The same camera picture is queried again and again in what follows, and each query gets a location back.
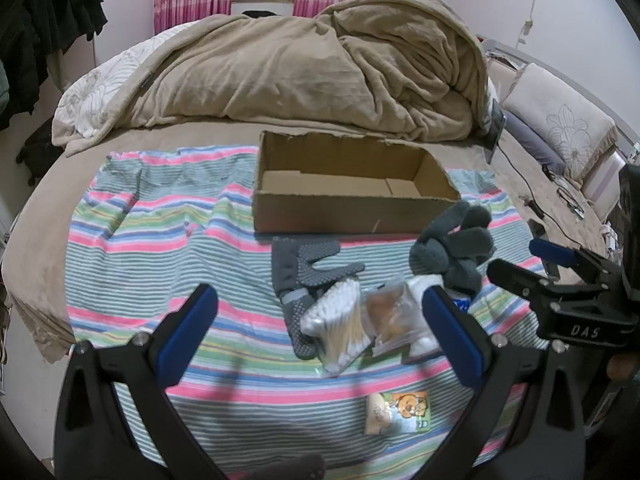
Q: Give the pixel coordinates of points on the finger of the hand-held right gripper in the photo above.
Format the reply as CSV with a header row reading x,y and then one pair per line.
x,y
515,280
550,252

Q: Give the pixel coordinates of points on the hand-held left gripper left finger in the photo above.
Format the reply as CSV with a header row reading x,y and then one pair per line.
x,y
192,327

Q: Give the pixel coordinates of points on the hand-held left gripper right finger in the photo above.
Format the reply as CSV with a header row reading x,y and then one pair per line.
x,y
450,332

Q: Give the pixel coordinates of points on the white plastic packet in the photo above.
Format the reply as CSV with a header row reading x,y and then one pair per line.
x,y
419,347

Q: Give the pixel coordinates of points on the dark grey plush gloves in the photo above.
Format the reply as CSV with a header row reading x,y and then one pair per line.
x,y
465,255

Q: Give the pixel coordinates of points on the clear bag of brown snack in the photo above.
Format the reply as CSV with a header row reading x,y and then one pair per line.
x,y
387,315

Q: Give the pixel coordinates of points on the small cartoon print packet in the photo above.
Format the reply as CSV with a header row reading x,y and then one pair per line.
x,y
397,412

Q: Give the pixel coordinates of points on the bag of cotton swabs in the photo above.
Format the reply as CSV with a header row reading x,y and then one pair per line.
x,y
335,325

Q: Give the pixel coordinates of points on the grey dotted grip glove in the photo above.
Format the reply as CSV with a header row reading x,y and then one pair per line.
x,y
300,270

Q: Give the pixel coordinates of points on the cardboard box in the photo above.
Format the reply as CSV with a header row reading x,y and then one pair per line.
x,y
325,210

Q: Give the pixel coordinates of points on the person's right hand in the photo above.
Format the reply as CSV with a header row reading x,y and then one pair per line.
x,y
622,366

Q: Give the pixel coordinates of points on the striped pastel cloth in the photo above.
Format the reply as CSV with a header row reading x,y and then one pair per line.
x,y
175,240

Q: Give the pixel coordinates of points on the grey blue pillow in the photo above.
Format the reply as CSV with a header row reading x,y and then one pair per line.
x,y
532,142

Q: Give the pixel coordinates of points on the dark tablet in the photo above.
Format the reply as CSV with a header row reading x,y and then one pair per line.
x,y
495,130

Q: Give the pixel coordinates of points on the cream floral pillow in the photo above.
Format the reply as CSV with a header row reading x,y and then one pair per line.
x,y
560,115

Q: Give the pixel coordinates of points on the bed with beige sheet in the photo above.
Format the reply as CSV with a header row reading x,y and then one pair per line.
x,y
60,200

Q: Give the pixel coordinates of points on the metal bed headboard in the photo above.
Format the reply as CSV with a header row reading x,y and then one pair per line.
x,y
520,55

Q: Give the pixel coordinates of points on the beige plush blanket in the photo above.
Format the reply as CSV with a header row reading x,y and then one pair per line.
x,y
300,70

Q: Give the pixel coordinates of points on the hanging dark clothes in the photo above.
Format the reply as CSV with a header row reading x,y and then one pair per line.
x,y
45,15

